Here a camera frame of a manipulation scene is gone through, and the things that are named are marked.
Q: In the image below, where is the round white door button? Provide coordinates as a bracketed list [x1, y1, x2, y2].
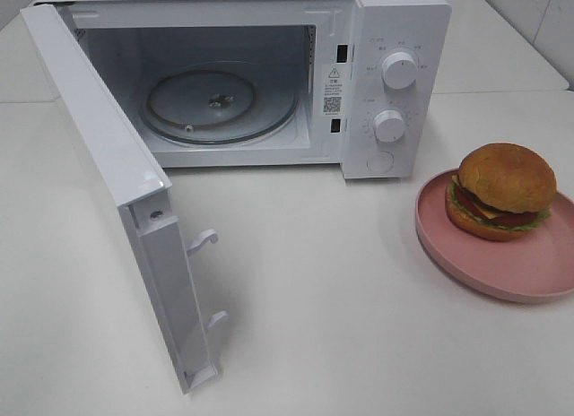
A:
[367, 152, 394, 176]

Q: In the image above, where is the white microwave knob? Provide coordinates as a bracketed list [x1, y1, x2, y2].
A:
[373, 109, 406, 143]
[381, 50, 418, 90]

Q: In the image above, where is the white microwave door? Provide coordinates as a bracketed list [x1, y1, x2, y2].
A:
[21, 4, 228, 393]

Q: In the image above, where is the burger with sesame-free bun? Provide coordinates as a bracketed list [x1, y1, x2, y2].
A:
[445, 143, 557, 242]

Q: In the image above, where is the pink round plate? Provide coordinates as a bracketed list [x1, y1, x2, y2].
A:
[415, 169, 573, 303]

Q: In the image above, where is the glass microwave turntable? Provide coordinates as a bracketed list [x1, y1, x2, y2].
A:
[141, 61, 299, 146]

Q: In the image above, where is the white warning label sticker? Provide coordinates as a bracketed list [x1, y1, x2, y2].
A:
[321, 64, 345, 117]

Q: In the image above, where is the white microwave oven body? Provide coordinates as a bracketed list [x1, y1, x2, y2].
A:
[29, 0, 451, 178]

